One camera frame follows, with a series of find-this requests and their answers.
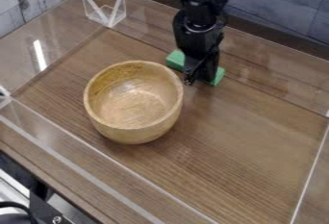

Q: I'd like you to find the black cable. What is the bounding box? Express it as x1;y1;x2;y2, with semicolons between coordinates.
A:
0;201;34;224

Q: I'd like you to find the black metal table bracket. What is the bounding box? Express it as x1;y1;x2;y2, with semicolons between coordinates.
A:
30;182;64;224

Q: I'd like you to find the clear acrylic corner bracket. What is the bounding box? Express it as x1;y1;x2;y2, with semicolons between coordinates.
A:
82;0;126;28

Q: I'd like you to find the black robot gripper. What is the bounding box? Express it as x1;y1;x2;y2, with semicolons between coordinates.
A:
173;0;228;86

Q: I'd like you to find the round wooden bowl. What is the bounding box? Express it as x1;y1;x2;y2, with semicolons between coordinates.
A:
83;61;183;144

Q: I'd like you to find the green rectangular block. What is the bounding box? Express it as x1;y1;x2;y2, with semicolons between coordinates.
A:
166;50;225;86

